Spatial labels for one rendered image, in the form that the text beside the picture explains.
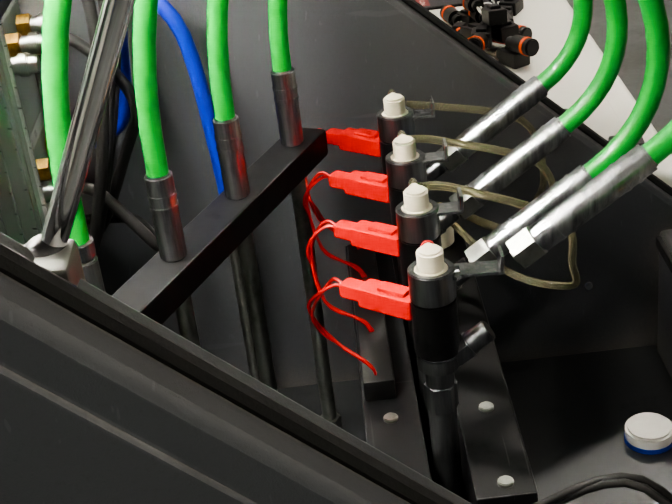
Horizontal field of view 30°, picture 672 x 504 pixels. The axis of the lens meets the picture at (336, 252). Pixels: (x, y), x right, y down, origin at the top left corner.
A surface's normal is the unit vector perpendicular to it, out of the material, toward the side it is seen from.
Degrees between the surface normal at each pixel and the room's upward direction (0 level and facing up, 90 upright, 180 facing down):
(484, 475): 0
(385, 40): 90
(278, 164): 0
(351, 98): 90
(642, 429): 0
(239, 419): 43
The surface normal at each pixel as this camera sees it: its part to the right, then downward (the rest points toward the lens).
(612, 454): -0.11, -0.87
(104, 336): 0.59, -0.72
